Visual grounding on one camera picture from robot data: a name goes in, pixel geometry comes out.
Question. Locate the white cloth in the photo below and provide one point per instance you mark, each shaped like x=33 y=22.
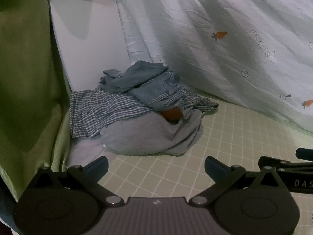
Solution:
x=84 y=151

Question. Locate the blue denim jeans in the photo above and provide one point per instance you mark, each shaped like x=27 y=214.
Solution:
x=146 y=83

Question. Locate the grey sweatshirt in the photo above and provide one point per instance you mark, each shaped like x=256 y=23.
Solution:
x=146 y=137

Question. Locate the orange garment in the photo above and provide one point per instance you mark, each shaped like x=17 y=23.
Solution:
x=171 y=114

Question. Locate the green curtain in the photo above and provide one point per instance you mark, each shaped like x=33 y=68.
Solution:
x=27 y=78

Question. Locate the blue checked shirt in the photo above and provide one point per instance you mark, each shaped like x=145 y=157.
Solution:
x=97 y=112

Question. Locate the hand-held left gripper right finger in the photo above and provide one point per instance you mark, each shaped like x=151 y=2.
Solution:
x=215 y=167

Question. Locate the white mattress pad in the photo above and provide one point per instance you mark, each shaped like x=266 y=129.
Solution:
x=83 y=36

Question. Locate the carrot print pale duvet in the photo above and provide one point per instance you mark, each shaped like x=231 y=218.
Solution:
x=195 y=41

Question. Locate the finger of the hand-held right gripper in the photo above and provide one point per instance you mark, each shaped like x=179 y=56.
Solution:
x=276 y=162
x=304 y=153

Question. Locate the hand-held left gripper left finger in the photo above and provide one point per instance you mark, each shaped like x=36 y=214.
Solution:
x=97 y=167

